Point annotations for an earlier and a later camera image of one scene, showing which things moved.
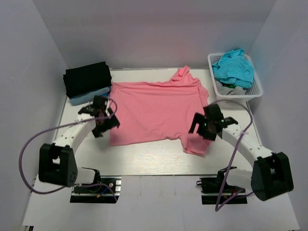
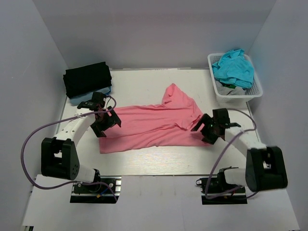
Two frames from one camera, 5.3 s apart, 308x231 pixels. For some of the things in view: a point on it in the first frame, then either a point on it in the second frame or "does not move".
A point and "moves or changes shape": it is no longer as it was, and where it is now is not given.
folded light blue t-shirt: [105, 92] does not move
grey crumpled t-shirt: [223, 90] does not move
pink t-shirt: [145, 111] moves or changes shape
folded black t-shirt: [87, 78] does not move
